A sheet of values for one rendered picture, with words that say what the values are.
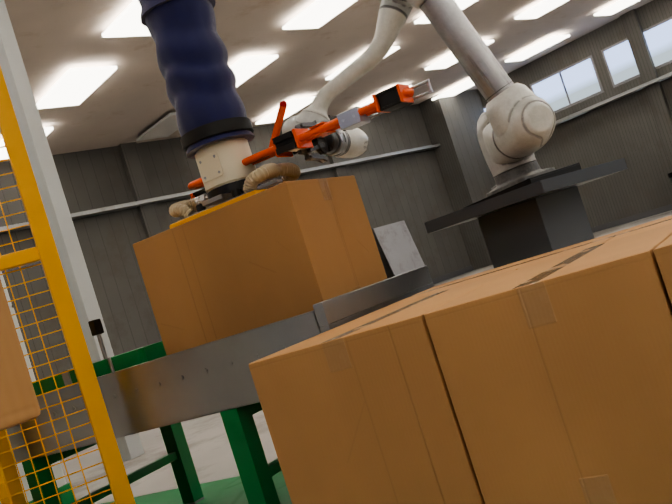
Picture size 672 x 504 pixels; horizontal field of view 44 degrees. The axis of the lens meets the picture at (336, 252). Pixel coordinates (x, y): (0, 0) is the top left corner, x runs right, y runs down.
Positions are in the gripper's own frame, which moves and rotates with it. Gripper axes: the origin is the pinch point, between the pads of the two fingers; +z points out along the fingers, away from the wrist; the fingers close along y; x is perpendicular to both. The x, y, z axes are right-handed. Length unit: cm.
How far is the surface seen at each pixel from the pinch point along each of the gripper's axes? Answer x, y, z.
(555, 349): -79, 65, 77
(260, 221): 7.8, 20.7, 18.5
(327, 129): -12.5, 1.0, 2.4
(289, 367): -27, 57, 77
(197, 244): 31.5, 20.4, 18.2
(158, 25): 28, -47, 10
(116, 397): 66, 56, 32
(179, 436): 109, 81, -35
